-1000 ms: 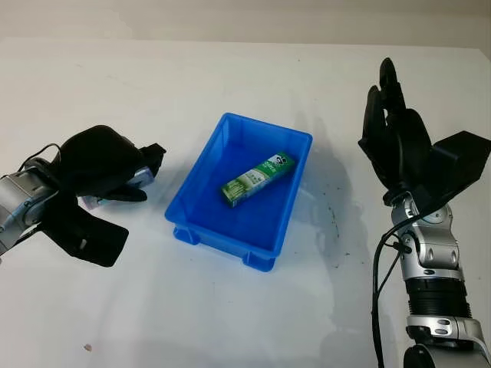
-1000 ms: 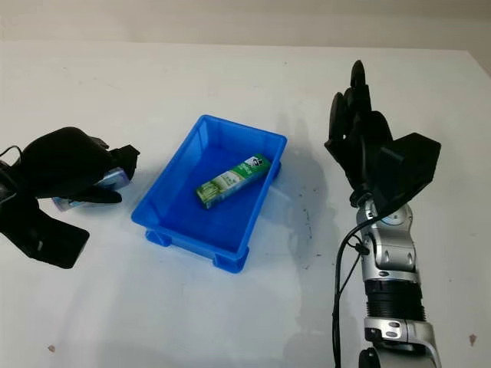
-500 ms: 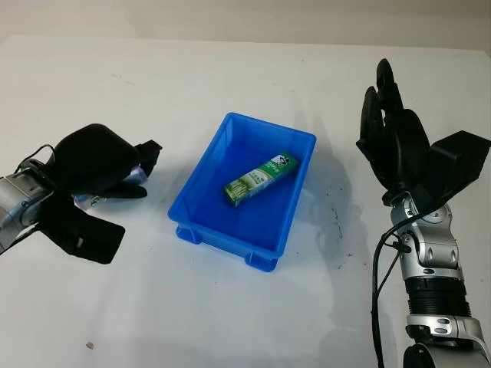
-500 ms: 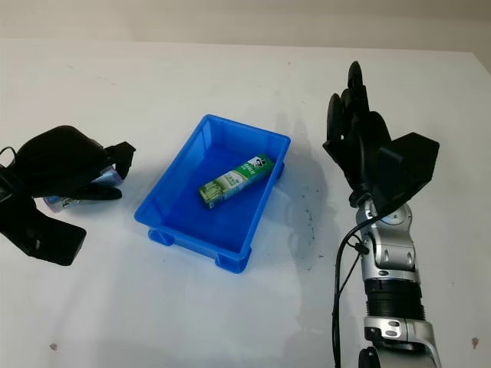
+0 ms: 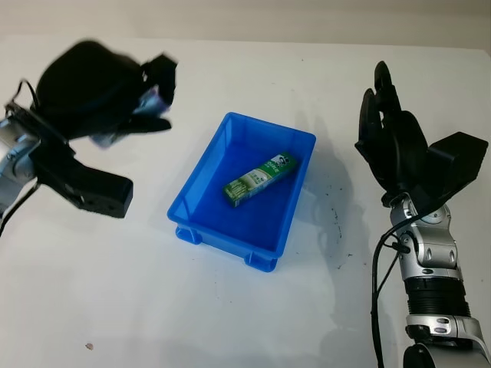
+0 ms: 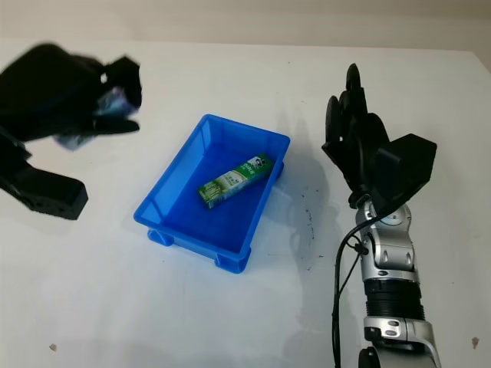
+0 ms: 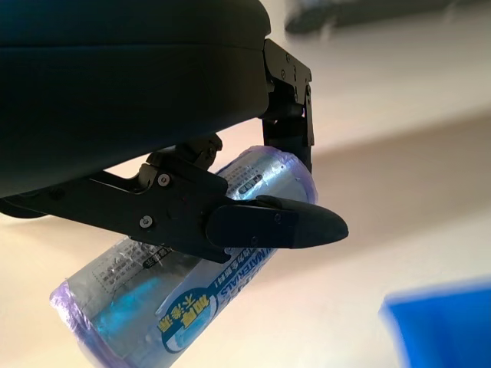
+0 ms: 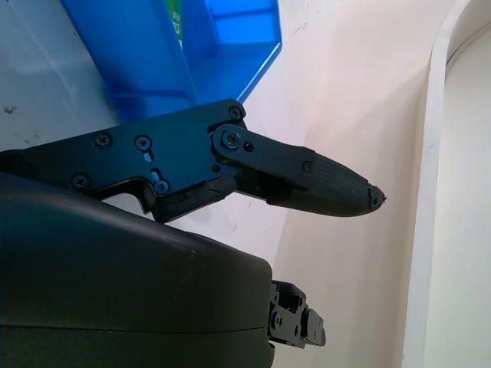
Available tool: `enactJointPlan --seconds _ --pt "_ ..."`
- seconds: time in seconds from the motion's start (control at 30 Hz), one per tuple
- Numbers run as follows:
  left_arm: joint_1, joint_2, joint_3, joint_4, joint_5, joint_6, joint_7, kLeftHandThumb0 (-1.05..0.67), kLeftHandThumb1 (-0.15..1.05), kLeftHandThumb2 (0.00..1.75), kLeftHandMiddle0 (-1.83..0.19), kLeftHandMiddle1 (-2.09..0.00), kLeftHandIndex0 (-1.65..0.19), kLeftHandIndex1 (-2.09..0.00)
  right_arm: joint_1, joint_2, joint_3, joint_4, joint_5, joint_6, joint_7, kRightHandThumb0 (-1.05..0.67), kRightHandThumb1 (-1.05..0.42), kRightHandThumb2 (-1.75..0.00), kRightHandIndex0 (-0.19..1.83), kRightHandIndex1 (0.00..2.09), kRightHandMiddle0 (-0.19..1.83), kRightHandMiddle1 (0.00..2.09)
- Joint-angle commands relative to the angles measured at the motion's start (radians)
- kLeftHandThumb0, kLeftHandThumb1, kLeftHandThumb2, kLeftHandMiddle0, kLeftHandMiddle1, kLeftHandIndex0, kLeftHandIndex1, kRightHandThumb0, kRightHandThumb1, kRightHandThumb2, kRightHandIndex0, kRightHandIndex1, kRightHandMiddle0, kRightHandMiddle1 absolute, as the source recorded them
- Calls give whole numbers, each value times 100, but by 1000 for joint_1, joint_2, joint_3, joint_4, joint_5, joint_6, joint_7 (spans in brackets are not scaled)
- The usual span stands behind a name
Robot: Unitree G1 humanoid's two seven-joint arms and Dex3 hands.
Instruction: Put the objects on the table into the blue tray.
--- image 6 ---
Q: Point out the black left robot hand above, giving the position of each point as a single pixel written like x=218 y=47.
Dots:
x=42 y=92

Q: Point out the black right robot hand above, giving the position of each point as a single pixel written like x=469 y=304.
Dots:
x=356 y=149

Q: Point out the clear bottle with purple cap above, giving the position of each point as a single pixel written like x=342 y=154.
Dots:
x=111 y=103

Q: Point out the green toothpaste box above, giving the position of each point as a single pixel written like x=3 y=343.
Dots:
x=234 y=180

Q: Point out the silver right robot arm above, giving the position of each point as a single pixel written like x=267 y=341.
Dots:
x=395 y=276

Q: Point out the blue plastic tray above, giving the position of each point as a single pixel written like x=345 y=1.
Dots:
x=180 y=214

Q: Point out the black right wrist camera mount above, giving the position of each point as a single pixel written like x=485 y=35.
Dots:
x=410 y=165

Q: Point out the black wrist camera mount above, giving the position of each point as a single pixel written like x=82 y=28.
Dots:
x=46 y=191
x=410 y=165

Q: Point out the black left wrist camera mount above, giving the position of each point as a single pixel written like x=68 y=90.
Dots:
x=46 y=191

